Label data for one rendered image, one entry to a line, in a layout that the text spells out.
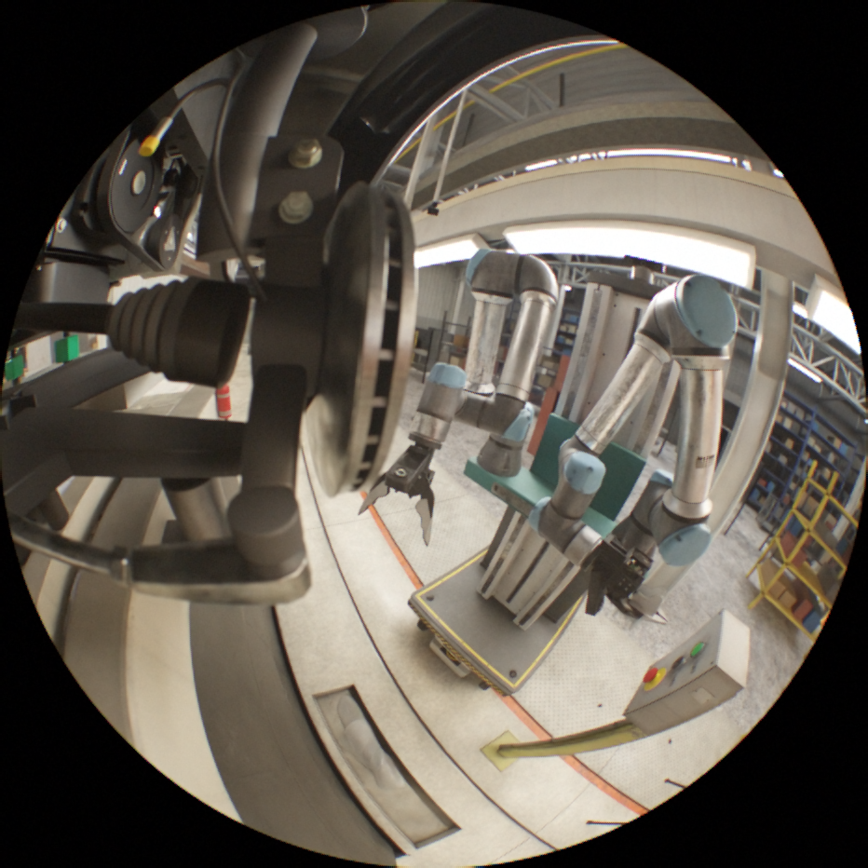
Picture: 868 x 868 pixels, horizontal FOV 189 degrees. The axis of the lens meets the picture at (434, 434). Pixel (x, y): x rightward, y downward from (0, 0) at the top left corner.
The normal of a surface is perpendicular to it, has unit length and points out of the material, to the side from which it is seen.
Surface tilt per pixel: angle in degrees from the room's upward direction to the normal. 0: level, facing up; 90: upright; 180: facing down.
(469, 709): 0
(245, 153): 90
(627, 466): 90
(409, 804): 0
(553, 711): 0
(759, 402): 90
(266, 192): 92
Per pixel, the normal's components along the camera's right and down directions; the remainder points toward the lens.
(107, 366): 0.96, 0.25
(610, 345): -0.74, 0.14
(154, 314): 0.82, 0.14
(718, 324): -0.44, 0.16
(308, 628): 0.18, -0.90
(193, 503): 0.67, 0.41
